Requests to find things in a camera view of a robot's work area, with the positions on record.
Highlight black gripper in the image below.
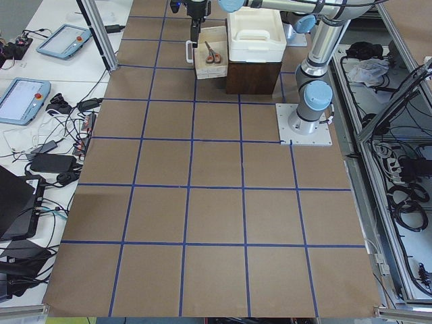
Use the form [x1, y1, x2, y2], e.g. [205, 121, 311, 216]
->
[185, 0, 211, 47]

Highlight grey orange scissors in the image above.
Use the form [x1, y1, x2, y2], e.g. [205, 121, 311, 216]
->
[205, 41, 222, 64]

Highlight wooden drawer with white handle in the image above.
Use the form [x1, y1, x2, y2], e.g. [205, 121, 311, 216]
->
[185, 26, 228, 80]

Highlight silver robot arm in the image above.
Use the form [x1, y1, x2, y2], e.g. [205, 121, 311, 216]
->
[218, 1, 380, 136]

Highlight white plastic bin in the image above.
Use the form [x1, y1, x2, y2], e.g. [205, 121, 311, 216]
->
[227, 7, 286, 63]

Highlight dark brown wooden cabinet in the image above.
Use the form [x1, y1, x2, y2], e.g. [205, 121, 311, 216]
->
[225, 61, 282, 95]

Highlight black power adapter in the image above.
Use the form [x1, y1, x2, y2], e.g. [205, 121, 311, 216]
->
[105, 24, 125, 34]

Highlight blue teach pendant far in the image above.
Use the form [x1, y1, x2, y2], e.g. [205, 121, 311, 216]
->
[36, 24, 92, 60]

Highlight blue teach pendant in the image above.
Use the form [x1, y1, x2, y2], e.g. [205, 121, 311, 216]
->
[1, 78, 51, 126]
[36, 24, 92, 60]

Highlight white crumpled cloth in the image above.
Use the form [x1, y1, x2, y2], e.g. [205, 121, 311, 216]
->
[347, 59, 389, 87]

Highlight blue teach pendant near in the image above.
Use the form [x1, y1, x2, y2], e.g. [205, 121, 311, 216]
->
[1, 78, 51, 126]

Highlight black power brick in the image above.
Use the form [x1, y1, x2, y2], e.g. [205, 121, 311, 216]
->
[30, 154, 77, 173]

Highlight black laptop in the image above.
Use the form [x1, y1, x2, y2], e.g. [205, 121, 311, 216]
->
[1, 167, 45, 241]

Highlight aluminium frame post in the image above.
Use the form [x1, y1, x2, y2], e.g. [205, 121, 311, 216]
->
[76, 0, 118, 72]

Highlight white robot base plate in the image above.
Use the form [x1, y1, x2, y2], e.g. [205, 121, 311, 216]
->
[275, 103, 333, 146]

